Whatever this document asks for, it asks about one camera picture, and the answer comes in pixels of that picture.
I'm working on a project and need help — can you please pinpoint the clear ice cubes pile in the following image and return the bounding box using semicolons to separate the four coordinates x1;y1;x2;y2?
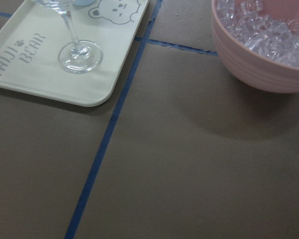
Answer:
215;0;299;68

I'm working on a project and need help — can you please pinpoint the clear wine glass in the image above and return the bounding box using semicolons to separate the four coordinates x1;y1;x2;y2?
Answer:
34;0;103;74

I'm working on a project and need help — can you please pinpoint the pink bowl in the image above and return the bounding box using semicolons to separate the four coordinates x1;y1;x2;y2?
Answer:
211;0;299;93

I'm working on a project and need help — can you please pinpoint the cream bear tray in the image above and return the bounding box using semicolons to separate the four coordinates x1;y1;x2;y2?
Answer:
0;0;148;107

